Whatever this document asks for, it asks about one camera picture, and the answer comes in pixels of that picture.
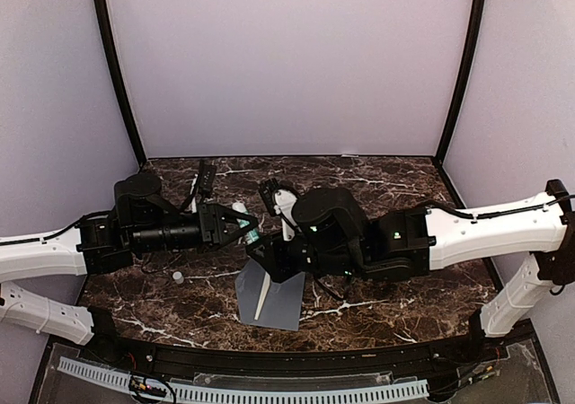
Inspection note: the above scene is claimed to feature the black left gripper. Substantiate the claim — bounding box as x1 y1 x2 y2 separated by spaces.
131 202 259 254

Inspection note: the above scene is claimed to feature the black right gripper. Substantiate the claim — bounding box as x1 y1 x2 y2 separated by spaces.
245 228 365 284

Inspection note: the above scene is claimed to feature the green white glue stick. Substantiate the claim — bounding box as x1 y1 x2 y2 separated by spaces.
232 202 260 245

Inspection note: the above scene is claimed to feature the beige letter sheet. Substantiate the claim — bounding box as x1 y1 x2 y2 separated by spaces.
254 272 271 321

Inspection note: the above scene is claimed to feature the grey paper envelope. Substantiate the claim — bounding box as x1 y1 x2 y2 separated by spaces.
234 259 305 331

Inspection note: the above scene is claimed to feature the white glue stick cap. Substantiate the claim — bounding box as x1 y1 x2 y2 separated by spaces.
172 271 184 285

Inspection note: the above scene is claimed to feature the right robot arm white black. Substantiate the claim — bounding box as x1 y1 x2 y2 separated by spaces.
246 180 574 363

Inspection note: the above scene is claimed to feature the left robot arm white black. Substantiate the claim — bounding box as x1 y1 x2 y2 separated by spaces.
1 173 258 364

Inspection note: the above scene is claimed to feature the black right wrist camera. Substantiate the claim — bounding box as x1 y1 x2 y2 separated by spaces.
258 178 281 216

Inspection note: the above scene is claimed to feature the white slotted cable duct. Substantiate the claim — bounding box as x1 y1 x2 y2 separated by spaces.
57 357 429 403

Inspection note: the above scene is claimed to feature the black left frame post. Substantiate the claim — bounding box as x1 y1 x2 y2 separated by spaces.
93 0 147 168

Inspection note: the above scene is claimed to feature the black frame post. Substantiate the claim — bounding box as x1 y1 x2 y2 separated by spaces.
434 0 486 167
93 0 147 168

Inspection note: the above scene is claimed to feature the black right frame post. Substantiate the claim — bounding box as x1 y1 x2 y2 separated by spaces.
434 0 486 167

